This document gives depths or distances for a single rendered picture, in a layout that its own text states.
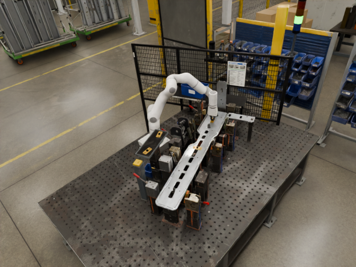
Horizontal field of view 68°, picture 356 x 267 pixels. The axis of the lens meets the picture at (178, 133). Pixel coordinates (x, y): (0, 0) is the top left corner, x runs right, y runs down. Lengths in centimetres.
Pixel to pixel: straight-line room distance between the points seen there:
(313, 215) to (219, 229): 145
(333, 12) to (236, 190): 686
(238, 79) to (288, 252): 190
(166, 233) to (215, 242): 40
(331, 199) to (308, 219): 43
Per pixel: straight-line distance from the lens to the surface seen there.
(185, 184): 217
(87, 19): 977
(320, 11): 876
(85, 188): 279
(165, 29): 513
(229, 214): 239
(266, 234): 314
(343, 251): 329
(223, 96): 294
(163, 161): 222
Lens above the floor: 264
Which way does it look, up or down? 38 degrees down
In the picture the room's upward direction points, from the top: 5 degrees counter-clockwise
